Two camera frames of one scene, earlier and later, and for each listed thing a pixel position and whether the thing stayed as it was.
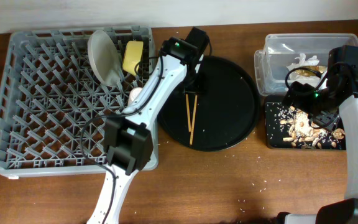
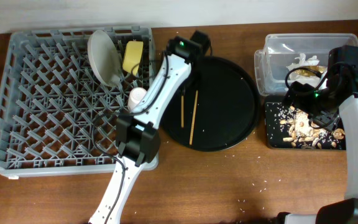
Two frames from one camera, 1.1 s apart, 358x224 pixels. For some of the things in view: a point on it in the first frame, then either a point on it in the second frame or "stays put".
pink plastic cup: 133,93 stays put
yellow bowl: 133,54 stays put
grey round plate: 105,58 stays put
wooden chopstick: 189,114 to 182,112
